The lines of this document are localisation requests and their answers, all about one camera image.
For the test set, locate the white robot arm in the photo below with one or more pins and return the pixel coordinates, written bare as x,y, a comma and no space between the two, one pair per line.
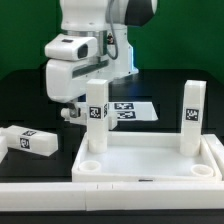
126,13

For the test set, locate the white right obstacle bar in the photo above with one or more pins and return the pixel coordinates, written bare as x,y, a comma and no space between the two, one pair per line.
217,149

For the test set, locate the white desk top tray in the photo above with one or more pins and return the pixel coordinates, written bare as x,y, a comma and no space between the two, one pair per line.
142,156

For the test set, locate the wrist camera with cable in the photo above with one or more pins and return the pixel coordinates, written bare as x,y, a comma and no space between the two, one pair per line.
84,25

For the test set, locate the white left obstacle bar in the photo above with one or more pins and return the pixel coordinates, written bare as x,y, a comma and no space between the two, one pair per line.
3,148

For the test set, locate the white sheet with tags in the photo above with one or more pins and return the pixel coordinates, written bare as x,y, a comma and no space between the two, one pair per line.
134,111

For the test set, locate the white front obstacle bar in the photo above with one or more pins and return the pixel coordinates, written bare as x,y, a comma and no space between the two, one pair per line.
68,196

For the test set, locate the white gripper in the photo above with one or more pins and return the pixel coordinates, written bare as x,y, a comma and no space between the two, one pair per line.
66,80

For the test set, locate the white obstacle bar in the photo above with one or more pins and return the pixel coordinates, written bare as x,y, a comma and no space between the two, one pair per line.
217,149
68,196
3,148

